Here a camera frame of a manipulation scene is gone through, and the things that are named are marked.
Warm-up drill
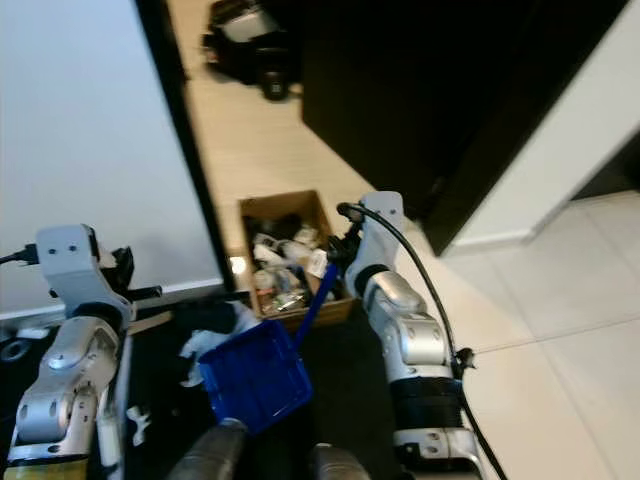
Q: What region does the black furniture panel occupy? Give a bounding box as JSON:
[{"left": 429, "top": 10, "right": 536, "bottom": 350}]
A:
[{"left": 570, "top": 140, "right": 640, "bottom": 201}]

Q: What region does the black kettlebell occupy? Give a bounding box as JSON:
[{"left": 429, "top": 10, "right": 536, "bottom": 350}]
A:
[{"left": 255, "top": 55, "right": 296, "bottom": 101}]

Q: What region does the brown cardboard box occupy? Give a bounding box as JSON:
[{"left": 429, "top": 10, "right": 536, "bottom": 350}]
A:
[{"left": 238, "top": 188, "right": 356, "bottom": 331}]

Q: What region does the thin wooden stick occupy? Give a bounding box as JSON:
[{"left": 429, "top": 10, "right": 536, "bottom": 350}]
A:
[{"left": 130, "top": 312, "right": 174, "bottom": 333}]

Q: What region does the grey tape roll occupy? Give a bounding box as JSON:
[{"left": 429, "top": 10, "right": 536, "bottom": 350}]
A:
[{"left": 3, "top": 338, "right": 29, "bottom": 363}]

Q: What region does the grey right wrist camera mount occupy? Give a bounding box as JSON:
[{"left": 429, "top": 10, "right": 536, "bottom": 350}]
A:
[{"left": 360, "top": 190, "right": 407, "bottom": 277}]

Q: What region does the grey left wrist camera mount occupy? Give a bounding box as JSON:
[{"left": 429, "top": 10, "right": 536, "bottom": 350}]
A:
[{"left": 35, "top": 222, "right": 123, "bottom": 306}]

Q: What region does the black floor mat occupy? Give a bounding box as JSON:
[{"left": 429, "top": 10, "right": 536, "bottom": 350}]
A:
[{"left": 0, "top": 290, "right": 411, "bottom": 480}]

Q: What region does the crumpled clear plastic bottle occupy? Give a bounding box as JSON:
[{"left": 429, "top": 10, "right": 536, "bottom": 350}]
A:
[{"left": 255, "top": 280, "right": 306, "bottom": 313}]

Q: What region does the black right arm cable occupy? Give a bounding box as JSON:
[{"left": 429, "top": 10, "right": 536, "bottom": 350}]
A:
[{"left": 338, "top": 202, "right": 511, "bottom": 480}]

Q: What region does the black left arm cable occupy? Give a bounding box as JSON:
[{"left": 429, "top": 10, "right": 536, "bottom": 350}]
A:
[{"left": 0, "top": 245, "right": 41, "bottom": 269}]

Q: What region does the blue dustpan with long handle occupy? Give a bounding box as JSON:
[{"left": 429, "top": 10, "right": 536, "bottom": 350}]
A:
[{"left": 198, "top": 215, "right": 361, "bottom": 433}]

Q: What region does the black lump of rubbish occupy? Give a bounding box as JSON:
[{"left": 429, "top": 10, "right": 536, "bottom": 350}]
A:
[{"left": 245, "top": 213, "right": 301, "bottom": 241}]

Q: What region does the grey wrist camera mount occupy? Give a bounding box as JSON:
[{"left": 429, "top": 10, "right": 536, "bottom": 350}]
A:
[
  {"left": 360, "top": 190, "right": 407, "bottom": 277},
  {"left": 35, "top": 222, "right": 123, "bottom": 306}
]

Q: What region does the black bag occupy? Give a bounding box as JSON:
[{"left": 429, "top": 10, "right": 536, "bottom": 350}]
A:
[{"left": 202, "top": 0, "right": 301, "bottom": 76}]

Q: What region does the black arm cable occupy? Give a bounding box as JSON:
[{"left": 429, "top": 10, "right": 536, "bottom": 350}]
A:
[
  {"left": 0, "top": 245, "right": 41, "bottom": 269},
  {"left": 338, "top": 202, "right": 511, "bottom": 480}
]

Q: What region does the white paper tag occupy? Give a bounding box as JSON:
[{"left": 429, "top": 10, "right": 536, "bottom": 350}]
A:
[{"left": 305, "top": 250, "right": 329, "bottom": 279}]

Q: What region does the black door frame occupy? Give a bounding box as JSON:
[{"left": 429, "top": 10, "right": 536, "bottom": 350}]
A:
[{"left": 135, "top": 0, "right": 231, "bottom": 291}]

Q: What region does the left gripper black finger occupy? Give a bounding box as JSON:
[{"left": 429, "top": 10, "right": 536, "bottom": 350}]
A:
[{"left": 150, "top": 298, "right": 241, "bottom": 327}]

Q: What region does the grey robot leg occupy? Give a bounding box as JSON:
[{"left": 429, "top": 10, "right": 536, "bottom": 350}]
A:
[
  {"left": 165, "top": 418, "right": 249, "bottom": 480},
  {"left": 310, "top": 442, "right": 371, "bottom": 480}
]

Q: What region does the black door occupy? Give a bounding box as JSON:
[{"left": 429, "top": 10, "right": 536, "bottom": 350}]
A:
[{"left": 300, "top": 0, "right": 631, "bottom": 256}]

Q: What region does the small white paper scrap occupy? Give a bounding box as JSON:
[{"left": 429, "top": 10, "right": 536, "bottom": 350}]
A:
[{"left": 125, "top": 405, "right": 151, "bottom": 446}]

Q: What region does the grey robot left leg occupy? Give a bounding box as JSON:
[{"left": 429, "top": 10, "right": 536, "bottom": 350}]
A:
[{"left": 165, "top": 418, "right": 249, "bottom": 480}]

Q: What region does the grey robot right leg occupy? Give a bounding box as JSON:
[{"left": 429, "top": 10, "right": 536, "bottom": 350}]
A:
[{"left": 310, "top": 442, "right": 371, "bottom": 480}]

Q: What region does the left gripper sock-covered finger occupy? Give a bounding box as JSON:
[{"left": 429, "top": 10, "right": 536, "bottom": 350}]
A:
[{"left": 180, "top": 300, "right": 261, "bottom": 387}]

